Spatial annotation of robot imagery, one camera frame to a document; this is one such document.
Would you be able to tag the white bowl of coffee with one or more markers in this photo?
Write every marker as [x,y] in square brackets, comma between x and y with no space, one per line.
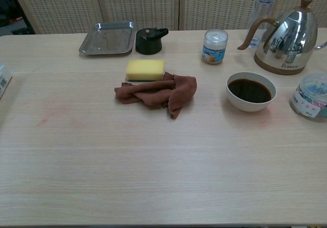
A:
[251,92]

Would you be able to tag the brown cloth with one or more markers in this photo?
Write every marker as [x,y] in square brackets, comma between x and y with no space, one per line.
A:
[181,92]

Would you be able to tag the yellow sponge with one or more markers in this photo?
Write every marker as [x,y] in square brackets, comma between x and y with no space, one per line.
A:
[144,68]

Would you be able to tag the small black teapot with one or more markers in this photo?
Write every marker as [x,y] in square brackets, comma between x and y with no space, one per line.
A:
[148,42]

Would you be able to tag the small jar with white lid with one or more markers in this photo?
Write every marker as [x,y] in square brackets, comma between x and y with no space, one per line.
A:
[214,49]

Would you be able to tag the stainless steel tray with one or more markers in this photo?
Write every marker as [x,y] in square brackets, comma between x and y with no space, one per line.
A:
[107,39]

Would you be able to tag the woven folding screen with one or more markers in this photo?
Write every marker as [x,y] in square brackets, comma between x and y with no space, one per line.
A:
[153,5]

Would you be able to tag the clear plastic water bottle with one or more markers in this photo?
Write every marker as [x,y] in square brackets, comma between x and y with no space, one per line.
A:
[260,10]

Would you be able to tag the steel gooseneck kettle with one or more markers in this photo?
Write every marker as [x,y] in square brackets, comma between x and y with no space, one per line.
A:
[291,39]

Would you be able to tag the clear tub of binder clips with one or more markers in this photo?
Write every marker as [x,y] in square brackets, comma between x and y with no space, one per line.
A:
[310,97]

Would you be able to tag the pack of colourful tissue packets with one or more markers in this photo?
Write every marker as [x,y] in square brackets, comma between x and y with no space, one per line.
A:
[3,82]

